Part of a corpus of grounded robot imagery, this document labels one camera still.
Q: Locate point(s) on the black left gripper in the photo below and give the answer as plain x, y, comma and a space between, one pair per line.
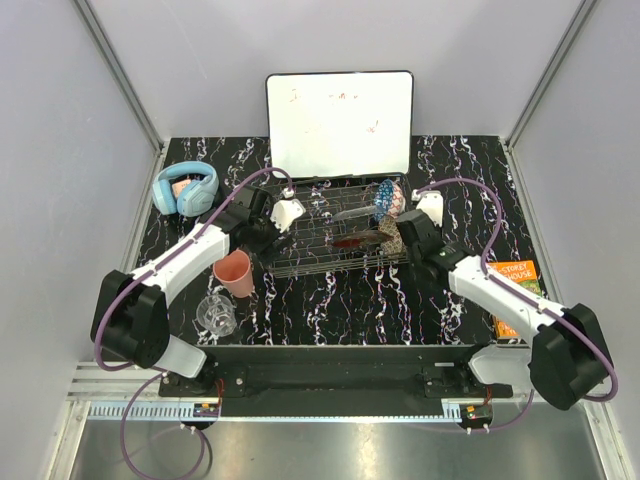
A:
268, 250

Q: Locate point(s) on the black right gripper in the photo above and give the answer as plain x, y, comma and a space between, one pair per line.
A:
437, 229

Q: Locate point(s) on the pink plastic cup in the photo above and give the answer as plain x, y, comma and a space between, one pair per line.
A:
234, 272

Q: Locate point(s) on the red floral plate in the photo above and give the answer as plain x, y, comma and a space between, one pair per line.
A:
361, 239

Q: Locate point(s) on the blue patterned bowl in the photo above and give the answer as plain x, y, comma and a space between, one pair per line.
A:
389, 200

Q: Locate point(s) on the clear glass plate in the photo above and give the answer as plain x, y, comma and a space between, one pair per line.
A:
355, 213

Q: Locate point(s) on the clear plastic glass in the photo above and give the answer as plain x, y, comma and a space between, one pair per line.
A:
216, 313

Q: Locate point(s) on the brown patterned bowl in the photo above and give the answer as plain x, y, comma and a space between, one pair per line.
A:
394, 244

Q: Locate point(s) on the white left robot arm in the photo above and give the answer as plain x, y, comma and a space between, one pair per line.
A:
131, 316

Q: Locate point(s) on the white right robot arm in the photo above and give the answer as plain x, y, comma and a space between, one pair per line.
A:
565, 356

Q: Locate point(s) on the light blue headphones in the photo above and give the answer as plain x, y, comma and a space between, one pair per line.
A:
186, 188

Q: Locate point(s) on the white dry-erase board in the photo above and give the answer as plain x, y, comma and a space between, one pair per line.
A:
340, 124

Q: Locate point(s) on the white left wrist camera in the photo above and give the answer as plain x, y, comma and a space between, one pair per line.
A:
286, 211

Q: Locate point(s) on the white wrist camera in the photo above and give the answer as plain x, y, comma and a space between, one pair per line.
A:
430, 202
286, 211

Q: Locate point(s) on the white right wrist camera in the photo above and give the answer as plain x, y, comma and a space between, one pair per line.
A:
430, 202

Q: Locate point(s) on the wire dish rack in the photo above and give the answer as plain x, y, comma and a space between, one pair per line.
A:
313, 233

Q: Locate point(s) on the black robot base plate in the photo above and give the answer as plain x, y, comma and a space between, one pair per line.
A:
335, 382

